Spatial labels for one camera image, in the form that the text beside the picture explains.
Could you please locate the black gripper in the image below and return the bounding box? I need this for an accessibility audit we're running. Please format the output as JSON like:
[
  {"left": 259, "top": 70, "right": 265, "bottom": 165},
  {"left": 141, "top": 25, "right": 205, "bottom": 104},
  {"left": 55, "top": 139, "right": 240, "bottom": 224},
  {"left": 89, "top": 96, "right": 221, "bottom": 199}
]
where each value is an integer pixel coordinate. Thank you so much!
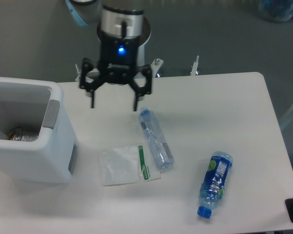
[{"left": 79, "top": 31, "right": 153, "bottom": 112}]

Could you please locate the white trash can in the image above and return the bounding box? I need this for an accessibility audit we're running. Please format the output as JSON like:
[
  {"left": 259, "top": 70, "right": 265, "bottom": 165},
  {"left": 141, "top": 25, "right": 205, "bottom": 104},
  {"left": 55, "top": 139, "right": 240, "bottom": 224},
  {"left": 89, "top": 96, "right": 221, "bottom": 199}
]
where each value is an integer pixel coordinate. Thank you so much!
[{"left": 0, "top": 77, "right": 78, "bottom": 183}]

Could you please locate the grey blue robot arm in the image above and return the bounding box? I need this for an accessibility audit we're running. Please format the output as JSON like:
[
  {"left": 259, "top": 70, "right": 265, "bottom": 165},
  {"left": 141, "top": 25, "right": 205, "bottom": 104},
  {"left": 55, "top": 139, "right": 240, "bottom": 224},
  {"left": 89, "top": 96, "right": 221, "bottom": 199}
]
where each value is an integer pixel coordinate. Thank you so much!
[{"left": 65, "top": 0, "right": 153, "bottom": 111}]

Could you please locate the trash inside the can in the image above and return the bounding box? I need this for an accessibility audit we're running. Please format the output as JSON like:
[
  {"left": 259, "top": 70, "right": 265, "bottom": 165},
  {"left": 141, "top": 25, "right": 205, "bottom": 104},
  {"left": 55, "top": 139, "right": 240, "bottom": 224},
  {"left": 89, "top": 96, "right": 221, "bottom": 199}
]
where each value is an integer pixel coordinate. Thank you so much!
[{"left": 9, "top": 126, "right": 39, "bottom": 142}]

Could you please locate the clear empty plastic bottle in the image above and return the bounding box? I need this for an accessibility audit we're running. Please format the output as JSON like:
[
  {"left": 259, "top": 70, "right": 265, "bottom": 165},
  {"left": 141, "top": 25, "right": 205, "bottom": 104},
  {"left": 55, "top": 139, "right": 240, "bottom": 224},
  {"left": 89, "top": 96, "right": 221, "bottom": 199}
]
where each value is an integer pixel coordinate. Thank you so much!
[{"left": 138, "top": 107, "right": 174, "bottom": 171}]

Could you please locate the white green tissue packet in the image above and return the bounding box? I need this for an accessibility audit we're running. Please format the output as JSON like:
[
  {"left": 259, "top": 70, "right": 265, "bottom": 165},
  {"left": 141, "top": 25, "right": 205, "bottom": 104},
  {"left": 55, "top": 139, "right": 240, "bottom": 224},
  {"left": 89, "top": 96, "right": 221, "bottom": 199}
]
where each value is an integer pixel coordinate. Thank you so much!
[{"left": 99, "top": 145, "right": 161, "bottom": 186}]

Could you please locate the blue label plastic bottle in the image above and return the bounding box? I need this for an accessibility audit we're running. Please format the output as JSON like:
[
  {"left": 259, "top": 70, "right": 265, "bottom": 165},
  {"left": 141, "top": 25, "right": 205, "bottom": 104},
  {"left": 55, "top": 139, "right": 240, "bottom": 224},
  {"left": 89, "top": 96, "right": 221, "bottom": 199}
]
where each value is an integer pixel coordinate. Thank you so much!
[{"left": 197, "top": 151, "right": 233, "bottom": 219}]

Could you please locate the blue plastic bag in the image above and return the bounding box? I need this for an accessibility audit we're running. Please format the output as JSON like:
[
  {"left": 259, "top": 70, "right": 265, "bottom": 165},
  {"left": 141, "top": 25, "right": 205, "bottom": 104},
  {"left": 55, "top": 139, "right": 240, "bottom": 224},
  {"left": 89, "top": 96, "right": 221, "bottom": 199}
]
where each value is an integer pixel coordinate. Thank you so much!
[{"left": 258, "top": 0, "right": 293, "bottom": 23}]

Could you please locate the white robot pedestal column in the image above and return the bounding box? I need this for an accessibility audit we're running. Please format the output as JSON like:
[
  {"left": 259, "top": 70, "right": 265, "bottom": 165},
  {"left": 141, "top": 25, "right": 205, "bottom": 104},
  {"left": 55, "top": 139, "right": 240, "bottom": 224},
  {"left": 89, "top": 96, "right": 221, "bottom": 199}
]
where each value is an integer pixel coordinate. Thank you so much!
[{"left": 96, "top": 18, "right": 152, "bottom": 66}]

